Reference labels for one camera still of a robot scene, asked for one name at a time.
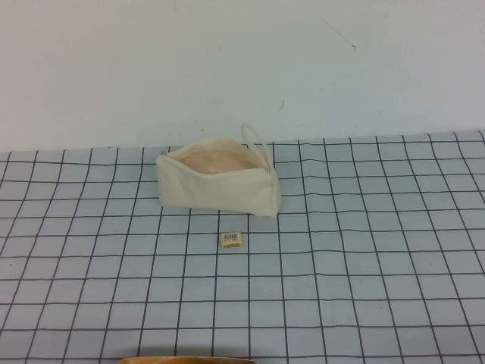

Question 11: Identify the cream canvas pencil case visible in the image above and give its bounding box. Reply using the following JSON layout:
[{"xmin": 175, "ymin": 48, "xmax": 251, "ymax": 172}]
[{"xmin": 155, "ymin": 123, "xmax": 283, "ymax": 219}]

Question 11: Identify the orange-brown curved object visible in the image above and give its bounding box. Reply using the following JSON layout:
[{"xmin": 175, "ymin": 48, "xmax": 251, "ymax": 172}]
[{"xmin": 116, "ymin": 356, "xmax": 254, "ymax": 364}]

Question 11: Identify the grey checkered tablecloth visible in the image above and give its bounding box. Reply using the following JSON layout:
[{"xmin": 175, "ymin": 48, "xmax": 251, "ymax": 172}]
[{"xmin": 0, "ymin": 130, "xmax": 485, "ymax": 364}]

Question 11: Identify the cream eraser with barcode label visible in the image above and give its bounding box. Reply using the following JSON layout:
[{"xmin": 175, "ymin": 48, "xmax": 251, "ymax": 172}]
[{"xmin": 220, "ymin": 232, "xmax": 243, "ymax": 250}]

